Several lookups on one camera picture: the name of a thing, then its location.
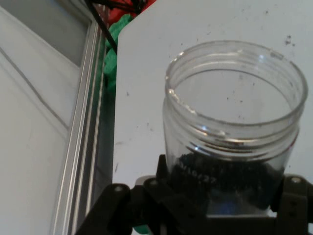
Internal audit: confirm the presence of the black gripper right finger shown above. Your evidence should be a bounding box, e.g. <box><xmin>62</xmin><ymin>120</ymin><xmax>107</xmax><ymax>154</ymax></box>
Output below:
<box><xmin>270</xmin><ymin>173</ymin><xmax>313</xmax><ymax>235</ymax></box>

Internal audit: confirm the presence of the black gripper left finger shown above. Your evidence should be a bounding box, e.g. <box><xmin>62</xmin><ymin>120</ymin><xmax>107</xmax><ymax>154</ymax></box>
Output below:
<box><xmin>75</xmin><ymin>154</ymin><xmax>208</xmax><ymax>235</ymax></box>

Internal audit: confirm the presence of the clear jar of black seeds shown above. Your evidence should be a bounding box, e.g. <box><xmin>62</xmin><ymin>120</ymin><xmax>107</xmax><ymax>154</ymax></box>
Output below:
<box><xmin>162</xmin><ymin>40</ymin><xmax>309</xmax><ymax>216</ymax></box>

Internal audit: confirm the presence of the green puzzle foam block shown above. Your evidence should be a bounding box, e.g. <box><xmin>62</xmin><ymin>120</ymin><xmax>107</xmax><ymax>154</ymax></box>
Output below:
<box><xmin>102</xmin><ymin>13</ymin><xmax>135</xmax><ymax>93</ymax></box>

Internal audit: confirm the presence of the black tripod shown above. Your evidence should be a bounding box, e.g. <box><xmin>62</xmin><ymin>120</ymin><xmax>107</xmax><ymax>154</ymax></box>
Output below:
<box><xmin>85</xmin><ymin>0</ymin><xmax>147</xmax><ymax>53</ymax></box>

